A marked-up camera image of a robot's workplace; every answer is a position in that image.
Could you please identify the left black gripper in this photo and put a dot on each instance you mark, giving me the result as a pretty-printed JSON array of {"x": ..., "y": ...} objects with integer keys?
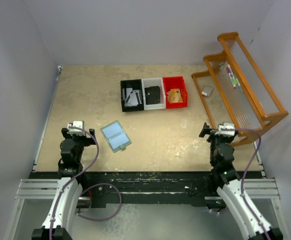
[{"x": 87, "y": 141}]

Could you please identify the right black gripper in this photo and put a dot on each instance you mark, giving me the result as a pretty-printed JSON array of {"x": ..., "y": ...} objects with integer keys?
[{"x": 206, "y": 130}]

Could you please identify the green leather card holder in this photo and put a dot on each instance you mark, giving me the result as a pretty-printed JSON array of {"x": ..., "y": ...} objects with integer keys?
[{"x": 116, "y": 136}]

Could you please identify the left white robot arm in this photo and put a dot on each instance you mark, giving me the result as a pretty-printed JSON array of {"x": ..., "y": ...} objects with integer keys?
[{"x": 58, "y": 223}]

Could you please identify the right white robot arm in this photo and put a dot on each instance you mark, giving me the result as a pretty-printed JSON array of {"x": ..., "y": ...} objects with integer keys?
[{"x": 230, "y": 186}]

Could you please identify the grey cards in bin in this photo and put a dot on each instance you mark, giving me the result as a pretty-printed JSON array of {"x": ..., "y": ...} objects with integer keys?
[{"x": 131, "y": 97}]

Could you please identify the small grey box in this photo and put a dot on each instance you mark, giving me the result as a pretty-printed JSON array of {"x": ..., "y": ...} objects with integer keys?
[{"x": 207, "y": 90}]

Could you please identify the orange packets in bin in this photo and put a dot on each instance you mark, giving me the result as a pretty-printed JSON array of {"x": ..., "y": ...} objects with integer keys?
[{"x": 174, "y": 96}]

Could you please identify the wooden tiered rack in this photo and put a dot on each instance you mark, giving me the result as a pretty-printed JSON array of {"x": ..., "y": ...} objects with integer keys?
[{"x": 255, "y": 110}]

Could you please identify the green marker pen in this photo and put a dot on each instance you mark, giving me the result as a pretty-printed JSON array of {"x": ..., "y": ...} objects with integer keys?
[{"x": 237, "y": 84}]

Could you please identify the red plastic bin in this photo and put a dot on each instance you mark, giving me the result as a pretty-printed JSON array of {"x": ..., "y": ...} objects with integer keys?
[{"x": 171, "y": 82}]

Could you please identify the white plastic bin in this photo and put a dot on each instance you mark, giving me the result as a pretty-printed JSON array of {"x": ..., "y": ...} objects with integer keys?
[{"x": 147, "y": 82}]

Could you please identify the purple marker pen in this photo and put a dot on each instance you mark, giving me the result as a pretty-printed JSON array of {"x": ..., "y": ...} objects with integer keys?
[{"x": 231, "y": 76}]

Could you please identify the black wallet in bin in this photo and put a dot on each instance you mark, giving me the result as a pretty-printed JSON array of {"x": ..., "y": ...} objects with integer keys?
[{"x": 152, "y": 95}]

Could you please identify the black plastic bin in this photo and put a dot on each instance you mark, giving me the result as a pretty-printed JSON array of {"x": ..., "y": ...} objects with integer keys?
[{"x": 135, "y": 84}]

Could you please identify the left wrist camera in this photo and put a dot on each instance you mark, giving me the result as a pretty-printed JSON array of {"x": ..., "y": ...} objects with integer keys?
[{"x": 76, "y": 128}]

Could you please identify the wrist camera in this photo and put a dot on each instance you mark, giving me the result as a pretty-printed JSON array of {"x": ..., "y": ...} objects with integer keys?
[
  {"x": 76, "y": 128},
  {"x": 226, "y": 129}
]

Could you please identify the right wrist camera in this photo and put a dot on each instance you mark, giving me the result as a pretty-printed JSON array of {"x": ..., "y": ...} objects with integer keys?
[{"x": 226, "y": 129}]

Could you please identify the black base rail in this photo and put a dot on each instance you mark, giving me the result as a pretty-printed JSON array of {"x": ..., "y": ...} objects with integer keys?
[{"x": 150, "y": 188}]

